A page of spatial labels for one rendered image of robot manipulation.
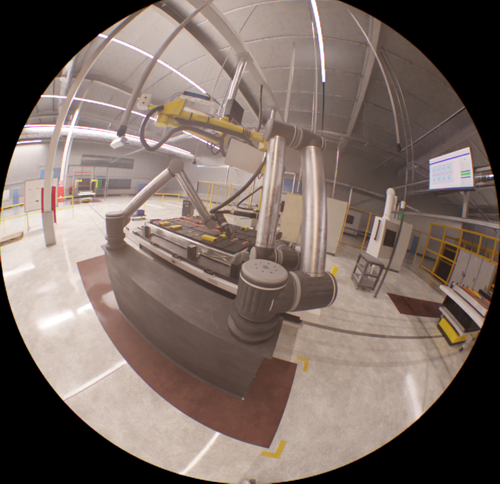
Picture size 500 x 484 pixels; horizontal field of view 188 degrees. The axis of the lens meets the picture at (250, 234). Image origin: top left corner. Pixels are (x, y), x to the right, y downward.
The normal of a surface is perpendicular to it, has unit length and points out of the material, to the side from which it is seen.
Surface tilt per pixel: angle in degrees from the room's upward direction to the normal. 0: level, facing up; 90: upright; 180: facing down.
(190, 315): 0
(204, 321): 0
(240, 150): 90
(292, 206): 90
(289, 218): 90
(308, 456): 0
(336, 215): 90
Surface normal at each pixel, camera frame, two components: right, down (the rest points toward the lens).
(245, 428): 0.16, -0.96
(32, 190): 0.95, 0.22
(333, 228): -0.39, 0.16
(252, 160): 0.53, 0.29
